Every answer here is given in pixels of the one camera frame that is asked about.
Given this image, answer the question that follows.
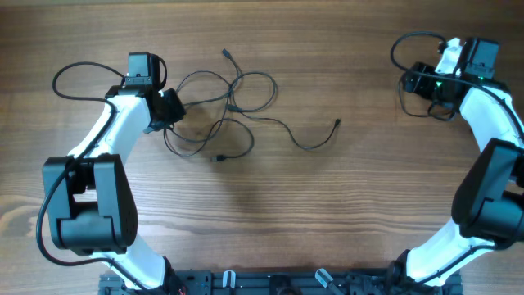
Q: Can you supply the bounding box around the thick black USB cable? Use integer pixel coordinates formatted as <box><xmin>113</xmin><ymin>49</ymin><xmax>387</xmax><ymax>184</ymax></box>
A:
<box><xmin>162</xmin><ymin>70</ymin><xmax>255</xmax><ymax>163</ymax></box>

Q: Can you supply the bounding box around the thin black cable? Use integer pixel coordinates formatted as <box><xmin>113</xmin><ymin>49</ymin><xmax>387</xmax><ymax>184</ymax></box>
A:
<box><xmin>221</xmin><ymin>48</ymin><xmax>342</xmax><ymax>152</ymax></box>

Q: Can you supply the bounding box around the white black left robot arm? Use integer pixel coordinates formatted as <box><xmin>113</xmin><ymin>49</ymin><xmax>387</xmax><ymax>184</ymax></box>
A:
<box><xmin>36</xmin><ymin>52</ymin><xmax>187</xmax><ymax>294</ymax></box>

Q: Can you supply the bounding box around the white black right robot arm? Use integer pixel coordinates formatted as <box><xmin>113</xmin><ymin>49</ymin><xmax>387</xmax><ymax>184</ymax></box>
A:
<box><xmin>385</xmin><ymin>32</ymin><xmax>523</xmax><ymax>294</ymax></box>

